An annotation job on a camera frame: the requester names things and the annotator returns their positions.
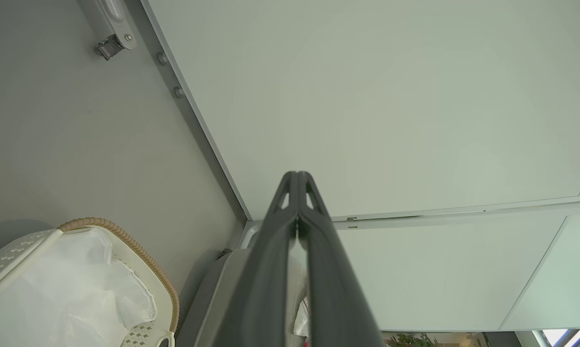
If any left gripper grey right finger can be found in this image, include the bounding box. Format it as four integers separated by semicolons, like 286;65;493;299
298;171;385;347

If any red shirt with white stripes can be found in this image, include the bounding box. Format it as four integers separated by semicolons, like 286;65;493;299
292;295;312;347

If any white sheer cloth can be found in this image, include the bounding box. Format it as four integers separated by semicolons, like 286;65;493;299
0;227;158;347

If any metal partition foot with caster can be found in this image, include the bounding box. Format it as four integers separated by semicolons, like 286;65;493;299
79;0;139;62

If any grey partition bottom rail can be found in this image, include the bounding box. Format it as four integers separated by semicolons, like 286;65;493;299
126;0;253;221

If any green potted plant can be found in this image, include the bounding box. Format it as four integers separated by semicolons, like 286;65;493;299
388;333;441;347

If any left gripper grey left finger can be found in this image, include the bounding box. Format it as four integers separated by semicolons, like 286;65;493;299
212;171;299;347

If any white basket with woven rim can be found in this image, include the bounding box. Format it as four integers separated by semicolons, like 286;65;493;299
0;217;181;347

